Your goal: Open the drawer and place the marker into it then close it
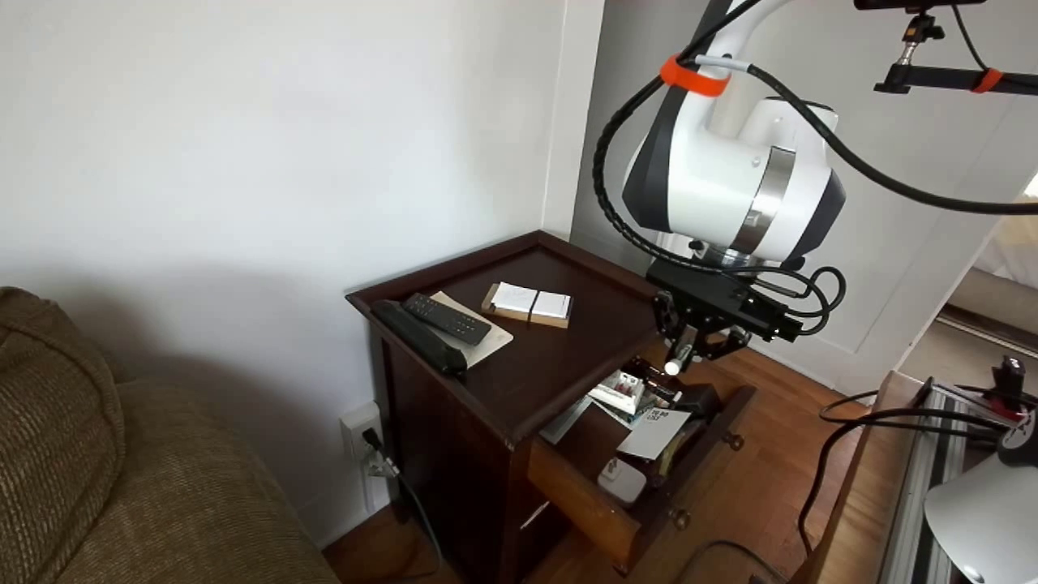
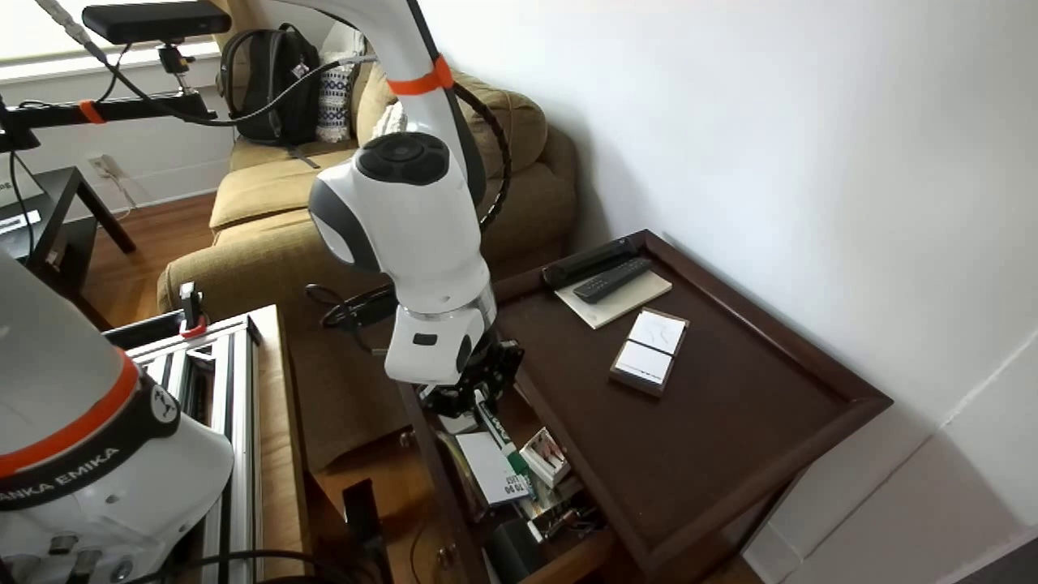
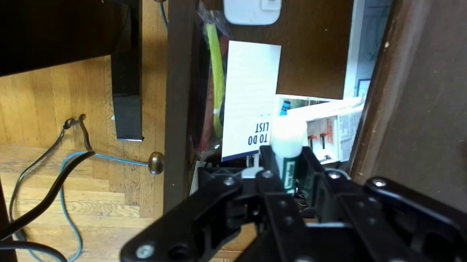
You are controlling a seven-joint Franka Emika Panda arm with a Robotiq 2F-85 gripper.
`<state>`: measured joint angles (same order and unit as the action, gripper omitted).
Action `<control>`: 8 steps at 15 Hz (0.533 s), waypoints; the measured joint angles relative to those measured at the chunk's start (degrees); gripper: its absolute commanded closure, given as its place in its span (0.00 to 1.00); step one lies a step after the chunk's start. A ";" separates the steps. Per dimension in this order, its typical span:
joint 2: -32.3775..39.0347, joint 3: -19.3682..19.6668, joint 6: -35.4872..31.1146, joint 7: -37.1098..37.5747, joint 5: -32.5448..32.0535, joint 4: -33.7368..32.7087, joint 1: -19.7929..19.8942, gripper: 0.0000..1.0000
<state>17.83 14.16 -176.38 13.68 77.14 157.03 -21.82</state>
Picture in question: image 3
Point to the dark wooden drawer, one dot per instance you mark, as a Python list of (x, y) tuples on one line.
[(180, 96)]

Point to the brass drawer knob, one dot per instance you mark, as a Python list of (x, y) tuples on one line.
[(156, 163)]

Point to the white printed product box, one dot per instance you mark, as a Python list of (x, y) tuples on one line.
[(336, 125)]

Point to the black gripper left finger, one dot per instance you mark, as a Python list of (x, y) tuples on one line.
[(194, 227)]

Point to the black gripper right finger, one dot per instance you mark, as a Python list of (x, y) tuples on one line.
[(399, 227)]

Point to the white plastic charger device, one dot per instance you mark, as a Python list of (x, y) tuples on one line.
[(253, 11)]

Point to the white to-do list notepad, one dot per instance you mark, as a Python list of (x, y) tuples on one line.
[(250, 92)]

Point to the black floor stand base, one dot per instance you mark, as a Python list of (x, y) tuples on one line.
[(126, 87)]

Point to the white blue paper box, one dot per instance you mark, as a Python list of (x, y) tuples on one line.
[(369, 48)]

